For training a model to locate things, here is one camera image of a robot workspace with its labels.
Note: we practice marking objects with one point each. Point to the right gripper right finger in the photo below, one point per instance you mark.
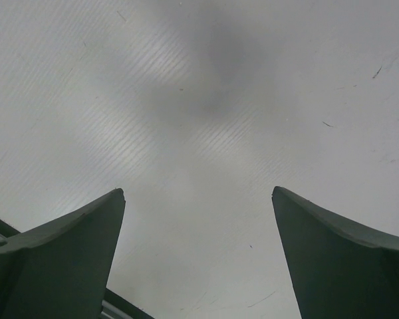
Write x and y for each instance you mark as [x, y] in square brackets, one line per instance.
[339, 268]

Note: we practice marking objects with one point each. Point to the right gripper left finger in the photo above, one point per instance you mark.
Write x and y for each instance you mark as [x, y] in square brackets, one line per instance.
[60, 269]

